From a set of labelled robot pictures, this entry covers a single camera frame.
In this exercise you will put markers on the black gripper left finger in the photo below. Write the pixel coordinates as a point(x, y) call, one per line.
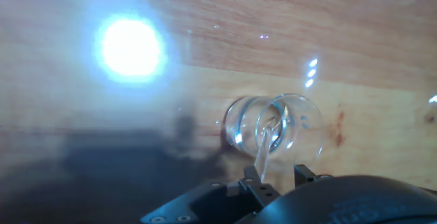
point(211, 203)

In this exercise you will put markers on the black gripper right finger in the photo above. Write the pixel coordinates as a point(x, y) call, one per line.
point(305, 175)

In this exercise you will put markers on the clear glass stirring rod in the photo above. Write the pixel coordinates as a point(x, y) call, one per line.
point(263, 152)

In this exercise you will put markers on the glass beaker with water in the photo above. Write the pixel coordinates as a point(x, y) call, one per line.
point(307, 128)

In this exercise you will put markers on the glossy wooden board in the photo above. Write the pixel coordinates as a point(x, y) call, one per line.
point(239, 29)

